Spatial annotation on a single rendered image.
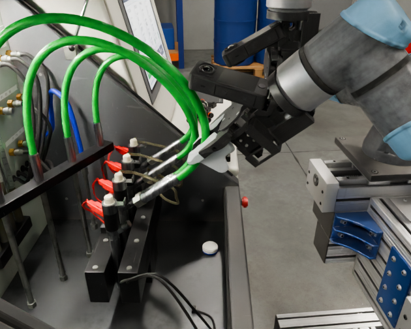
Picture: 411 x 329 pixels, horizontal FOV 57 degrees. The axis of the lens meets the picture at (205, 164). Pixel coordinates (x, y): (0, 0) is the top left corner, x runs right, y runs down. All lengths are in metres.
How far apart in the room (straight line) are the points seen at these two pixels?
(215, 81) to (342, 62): 0.17
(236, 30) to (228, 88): 4.85
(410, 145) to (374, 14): 0.15
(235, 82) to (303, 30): 0.20
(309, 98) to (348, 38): 0.08
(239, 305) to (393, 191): 0.56
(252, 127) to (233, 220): 0.41
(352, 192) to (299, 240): 1.37
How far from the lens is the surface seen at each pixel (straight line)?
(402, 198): 1.11
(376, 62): 0.48
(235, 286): 0.76
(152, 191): 0.67
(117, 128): 0.99
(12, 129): 0.99
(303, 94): 0.50
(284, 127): 0.55
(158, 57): 0.58
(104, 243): 0.82
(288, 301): 2.04
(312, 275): 2.20
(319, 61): 0.49
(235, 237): 0.86
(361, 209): 1.09
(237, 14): 5.35
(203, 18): 7.14
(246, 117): 0.54
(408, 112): 0.49
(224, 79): 0.54
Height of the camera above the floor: 1.50
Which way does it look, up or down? 29 degrees down
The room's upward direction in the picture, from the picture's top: straight up
